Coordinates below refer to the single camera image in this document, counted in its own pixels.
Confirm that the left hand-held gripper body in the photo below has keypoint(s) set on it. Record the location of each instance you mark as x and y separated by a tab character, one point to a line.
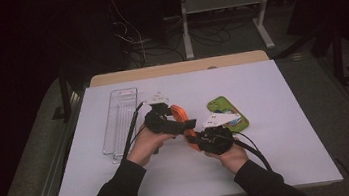
162	123

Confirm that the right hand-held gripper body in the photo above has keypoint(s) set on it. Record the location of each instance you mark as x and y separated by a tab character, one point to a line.
216	140

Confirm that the orange phone case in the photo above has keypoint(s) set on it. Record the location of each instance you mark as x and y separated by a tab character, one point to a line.
177	112

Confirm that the green cartoon phone case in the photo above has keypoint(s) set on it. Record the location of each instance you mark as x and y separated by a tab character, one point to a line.
218	105

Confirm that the clear plastic storage bin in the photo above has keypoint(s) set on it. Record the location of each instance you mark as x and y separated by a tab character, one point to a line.
120	121

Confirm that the person's right hand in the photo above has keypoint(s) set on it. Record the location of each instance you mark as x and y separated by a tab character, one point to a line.
233	159

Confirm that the person's left hand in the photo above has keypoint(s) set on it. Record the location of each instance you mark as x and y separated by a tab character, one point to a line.
145	147

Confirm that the beige wooden table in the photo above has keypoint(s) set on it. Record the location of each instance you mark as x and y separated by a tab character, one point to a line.
175	68

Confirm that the black metal stand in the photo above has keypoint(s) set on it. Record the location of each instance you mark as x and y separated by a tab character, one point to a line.
338	57
65	98

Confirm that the white metal table frame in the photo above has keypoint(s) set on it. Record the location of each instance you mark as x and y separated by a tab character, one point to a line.
224	0

